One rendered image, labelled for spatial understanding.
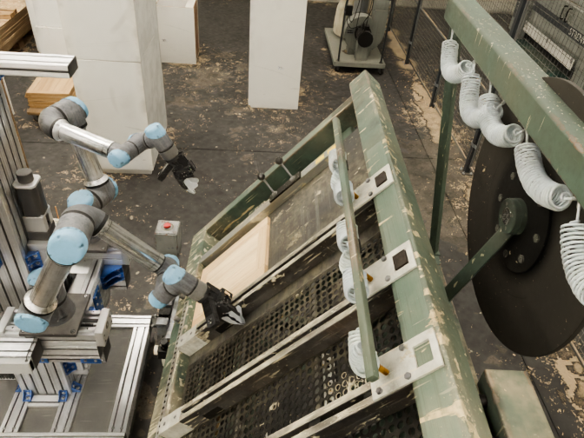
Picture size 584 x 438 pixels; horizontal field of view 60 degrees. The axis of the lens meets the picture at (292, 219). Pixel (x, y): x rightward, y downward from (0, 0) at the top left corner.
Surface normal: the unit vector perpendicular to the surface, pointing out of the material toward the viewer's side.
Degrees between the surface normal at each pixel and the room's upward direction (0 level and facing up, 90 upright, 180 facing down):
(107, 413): 0
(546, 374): 0
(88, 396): 0
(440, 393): 50
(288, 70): 90
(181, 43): 90
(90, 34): 90
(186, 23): 90
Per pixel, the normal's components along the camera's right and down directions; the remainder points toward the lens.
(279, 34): 0.04, 0.63
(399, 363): -0.72, -0.54
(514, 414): 0.07, -0.78
